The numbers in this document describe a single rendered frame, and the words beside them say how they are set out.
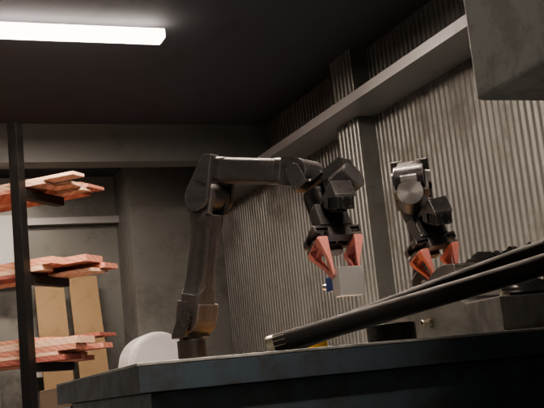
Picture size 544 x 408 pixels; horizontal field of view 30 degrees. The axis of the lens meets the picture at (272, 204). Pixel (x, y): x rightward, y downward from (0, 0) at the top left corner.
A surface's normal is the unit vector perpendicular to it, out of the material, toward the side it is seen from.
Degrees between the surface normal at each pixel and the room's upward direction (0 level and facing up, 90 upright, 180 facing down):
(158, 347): 90
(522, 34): 90
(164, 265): 90
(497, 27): 90
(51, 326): 77
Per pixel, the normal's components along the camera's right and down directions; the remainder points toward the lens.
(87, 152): 0.37, -0.20
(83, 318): 0.33, -0.45
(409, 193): -0.20, -0.39
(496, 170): -0.92, 0.03
